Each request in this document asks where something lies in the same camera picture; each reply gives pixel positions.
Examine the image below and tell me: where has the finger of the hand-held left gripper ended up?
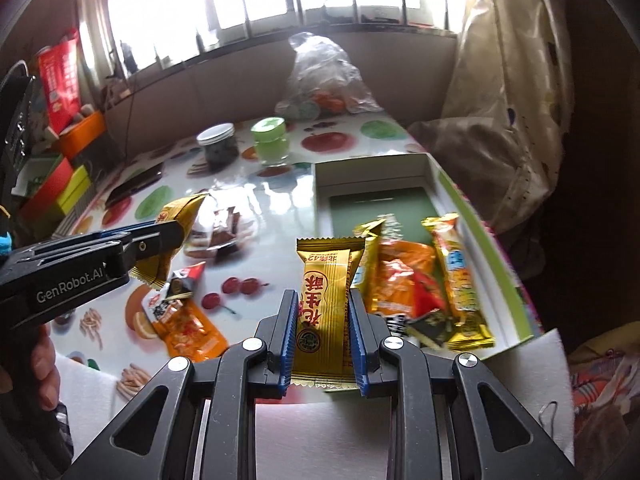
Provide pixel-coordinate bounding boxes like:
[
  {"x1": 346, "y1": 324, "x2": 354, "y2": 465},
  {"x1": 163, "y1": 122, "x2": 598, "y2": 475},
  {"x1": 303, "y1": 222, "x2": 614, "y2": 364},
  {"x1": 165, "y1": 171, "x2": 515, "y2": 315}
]
[
  {"x1": 75, "y1": 220, "x2": 168, "y2": 243},
  {"x1": 122, "y1": 221, "x2": 185, "y2": 273}
]

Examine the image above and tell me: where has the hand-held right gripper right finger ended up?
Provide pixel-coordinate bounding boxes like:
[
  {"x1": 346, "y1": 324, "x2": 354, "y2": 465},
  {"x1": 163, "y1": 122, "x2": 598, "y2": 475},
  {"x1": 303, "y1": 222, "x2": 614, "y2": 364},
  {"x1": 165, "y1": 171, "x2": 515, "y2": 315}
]
[{"x1": 348, "y1": 290, "x2": 583, "y2": 480}]

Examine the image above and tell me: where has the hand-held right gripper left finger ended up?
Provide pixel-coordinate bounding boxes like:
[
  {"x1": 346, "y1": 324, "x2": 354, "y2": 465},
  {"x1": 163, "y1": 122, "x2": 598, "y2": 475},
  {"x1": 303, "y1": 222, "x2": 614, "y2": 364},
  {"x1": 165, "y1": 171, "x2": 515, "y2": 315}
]
[{"x1": 62, "y1": 290, "x2": 299, "y2": 480}]

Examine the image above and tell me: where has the gold candy packet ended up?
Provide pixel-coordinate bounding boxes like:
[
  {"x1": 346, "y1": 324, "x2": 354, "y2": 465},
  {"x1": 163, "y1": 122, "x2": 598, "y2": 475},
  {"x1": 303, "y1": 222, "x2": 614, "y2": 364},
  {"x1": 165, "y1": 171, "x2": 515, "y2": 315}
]
[
  {"x1": 131, "y1": 192, "x2": 208, "y2": 292},
  {"x1": 291, "y1": 236, "x2": 367, "y2": 394}
]

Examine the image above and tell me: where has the dark triangular snack packet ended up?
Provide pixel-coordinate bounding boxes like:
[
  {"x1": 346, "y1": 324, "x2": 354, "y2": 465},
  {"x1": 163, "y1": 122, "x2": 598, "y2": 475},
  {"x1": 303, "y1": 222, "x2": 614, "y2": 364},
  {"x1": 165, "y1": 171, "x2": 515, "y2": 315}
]
[{"x1": 162, "y1": 261, "x2": 208, "y2": 307}]

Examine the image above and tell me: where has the white brown cake packet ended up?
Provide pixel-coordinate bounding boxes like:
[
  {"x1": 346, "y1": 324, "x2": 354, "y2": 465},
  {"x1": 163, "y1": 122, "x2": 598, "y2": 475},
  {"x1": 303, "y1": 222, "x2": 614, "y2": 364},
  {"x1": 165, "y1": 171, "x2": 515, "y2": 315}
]
[{"x1": 186, "y1": 195, "x2": 257, "y2": 262}]

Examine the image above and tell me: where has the orange white snack bag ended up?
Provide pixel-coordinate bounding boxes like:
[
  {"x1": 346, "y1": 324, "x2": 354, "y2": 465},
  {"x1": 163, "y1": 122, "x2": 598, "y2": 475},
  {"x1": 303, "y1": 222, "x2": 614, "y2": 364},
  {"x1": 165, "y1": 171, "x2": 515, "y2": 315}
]
[
  {"x1": 370, "y1": 239, "x2": 448, "y2": 338},
  {"x1": 141, "y1": 290, "x2": 232, "y2": 362}
]

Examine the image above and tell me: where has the brown candy packet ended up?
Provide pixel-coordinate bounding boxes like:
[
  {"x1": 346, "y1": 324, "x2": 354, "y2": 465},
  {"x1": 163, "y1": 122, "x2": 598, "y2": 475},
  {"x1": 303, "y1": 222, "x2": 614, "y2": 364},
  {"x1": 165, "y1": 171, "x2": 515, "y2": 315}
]
[{"x1": 212, "y1": 206, "x2": 247, "y2": 251}]

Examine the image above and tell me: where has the gold long snack bar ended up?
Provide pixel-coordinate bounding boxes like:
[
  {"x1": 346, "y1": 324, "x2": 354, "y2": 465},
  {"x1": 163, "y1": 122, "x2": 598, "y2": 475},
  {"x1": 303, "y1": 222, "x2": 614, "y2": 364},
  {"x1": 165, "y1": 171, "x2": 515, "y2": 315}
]
[
  {"x1": 351, "y1": 219, "x2": 387, "y2": 306},
  {"x1": 421, "y1": 213, "x2": 497, "y2": 352}
]

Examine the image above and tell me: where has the green cardboard box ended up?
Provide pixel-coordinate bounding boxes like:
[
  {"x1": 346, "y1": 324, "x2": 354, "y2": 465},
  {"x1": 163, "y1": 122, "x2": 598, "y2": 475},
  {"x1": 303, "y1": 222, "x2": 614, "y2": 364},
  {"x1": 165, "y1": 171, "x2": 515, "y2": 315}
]
[{"x1": 312, "y1": 152, "x2": 543, "y2": 361}]

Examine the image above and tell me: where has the person's left forearm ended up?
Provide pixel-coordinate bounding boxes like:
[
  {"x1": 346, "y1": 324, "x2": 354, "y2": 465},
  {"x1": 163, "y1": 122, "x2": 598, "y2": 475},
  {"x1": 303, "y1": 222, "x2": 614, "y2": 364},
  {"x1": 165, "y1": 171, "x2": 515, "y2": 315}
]
[{"x1": 0, "y1": 60, "x2": 37, "y2": 258}]

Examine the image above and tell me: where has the person's left hand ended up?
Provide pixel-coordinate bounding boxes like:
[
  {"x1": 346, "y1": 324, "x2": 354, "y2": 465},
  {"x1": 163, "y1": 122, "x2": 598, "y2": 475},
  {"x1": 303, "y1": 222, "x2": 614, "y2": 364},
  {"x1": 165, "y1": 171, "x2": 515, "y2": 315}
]
[{"x1": 31, "y1": 332, "x2": 61, "y2": 411}]

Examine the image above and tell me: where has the dark smartphone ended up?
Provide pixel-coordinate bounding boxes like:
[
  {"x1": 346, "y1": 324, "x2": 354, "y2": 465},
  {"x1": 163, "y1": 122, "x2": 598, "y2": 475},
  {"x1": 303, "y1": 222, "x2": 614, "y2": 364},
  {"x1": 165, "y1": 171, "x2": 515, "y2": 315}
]
[{"x1": 106, "y1": 162, "x2": 164, "y2": 207}]

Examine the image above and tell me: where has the yellow-green box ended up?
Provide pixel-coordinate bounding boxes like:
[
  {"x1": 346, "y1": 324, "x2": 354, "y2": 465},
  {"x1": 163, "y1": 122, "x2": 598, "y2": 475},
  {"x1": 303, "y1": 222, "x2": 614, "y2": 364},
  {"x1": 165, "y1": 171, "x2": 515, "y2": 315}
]
[{"x1": 55, "y1": 165, "x2": 93, "y2": 216}]

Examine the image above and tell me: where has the red box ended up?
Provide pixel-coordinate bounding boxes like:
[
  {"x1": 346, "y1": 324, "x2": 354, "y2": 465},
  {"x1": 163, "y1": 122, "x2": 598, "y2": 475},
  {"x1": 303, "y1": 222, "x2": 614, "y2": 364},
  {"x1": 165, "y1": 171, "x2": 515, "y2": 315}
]
[{"x1": 12, "y1": 154, "x2": 76, "y2": 223}]

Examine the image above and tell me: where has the white foam sheet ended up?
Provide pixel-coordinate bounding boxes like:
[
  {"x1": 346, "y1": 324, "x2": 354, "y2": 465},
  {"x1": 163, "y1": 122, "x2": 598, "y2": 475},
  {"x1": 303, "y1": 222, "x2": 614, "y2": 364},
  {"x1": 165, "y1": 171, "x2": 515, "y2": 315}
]
[
  {"x1": 482, "y1": 327, "x2": 576, "y2": 456},
  {"x1": 52, "y1": 350, "x2": 166, "y2": 411}
]

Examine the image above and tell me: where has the orange box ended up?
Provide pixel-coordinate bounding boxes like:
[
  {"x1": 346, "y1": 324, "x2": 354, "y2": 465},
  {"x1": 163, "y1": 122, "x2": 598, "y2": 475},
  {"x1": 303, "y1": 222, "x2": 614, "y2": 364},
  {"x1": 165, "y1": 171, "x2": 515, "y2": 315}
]
[{"x1": 57, "y1": 110, "x2": 108, "y2": 158}]

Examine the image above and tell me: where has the clear jar white lid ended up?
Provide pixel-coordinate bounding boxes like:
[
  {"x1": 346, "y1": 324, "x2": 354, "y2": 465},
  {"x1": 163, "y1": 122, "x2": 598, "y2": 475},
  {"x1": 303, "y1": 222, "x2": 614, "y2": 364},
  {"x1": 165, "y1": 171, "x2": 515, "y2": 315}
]
[{"x1": 196, "y1": 122, "x2": 240, "y2": 172}]

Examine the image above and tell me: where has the food print tablecloth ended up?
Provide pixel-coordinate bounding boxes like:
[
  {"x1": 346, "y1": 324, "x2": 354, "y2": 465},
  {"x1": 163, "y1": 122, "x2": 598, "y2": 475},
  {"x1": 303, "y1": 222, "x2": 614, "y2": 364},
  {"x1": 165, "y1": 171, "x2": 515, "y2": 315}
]
[{"x1": 50, "y1": 112, "x2": 543, "y2": 411}]

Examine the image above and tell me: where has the clear jar green lid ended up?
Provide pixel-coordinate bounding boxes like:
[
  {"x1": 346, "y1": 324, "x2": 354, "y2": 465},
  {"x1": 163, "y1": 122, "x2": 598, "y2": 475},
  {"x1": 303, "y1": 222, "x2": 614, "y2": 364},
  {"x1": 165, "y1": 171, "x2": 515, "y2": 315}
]
[{"x1": 250, "y1": 116, "x2": 292, "y2": 167}]

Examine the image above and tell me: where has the red bag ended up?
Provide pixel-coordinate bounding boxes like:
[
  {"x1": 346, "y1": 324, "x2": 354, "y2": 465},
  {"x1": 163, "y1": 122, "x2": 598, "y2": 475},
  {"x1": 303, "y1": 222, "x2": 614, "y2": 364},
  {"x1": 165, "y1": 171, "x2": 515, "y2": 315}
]
[{"x1": 37, "y1": 30, "x2": 83, "y2": 133}]

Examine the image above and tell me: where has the clear plastic bag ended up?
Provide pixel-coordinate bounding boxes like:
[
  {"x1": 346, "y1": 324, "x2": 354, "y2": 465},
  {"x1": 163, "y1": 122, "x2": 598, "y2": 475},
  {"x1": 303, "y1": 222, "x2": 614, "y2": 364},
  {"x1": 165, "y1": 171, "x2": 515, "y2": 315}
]
[{"x1": 274, "y1": 31, "x2": 385, "y2": 122}]

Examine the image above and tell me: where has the printed blanket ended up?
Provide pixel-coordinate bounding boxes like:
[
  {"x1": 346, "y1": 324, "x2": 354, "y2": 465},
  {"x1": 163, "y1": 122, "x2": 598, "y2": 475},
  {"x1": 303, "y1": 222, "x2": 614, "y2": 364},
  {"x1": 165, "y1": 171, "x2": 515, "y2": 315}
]
[{"x1": 567, "y1": 325, "x2": 640, "y2": 466}]

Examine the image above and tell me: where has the cream patterned curtain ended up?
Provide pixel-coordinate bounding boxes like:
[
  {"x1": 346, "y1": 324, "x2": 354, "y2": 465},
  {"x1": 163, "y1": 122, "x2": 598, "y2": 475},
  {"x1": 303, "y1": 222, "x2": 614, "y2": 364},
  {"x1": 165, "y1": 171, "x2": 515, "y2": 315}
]
[{"x1": 407, "y1": 0, "x2": 576, "y2": 241}]

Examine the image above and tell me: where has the brown wooden cabinet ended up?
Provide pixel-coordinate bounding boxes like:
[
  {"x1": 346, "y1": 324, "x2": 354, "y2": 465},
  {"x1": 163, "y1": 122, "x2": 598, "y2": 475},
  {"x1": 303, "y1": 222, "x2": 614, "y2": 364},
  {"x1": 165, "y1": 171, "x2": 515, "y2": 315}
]
[{"x1": 560, "y1": 0, "x2": 640, "y2": 311}]

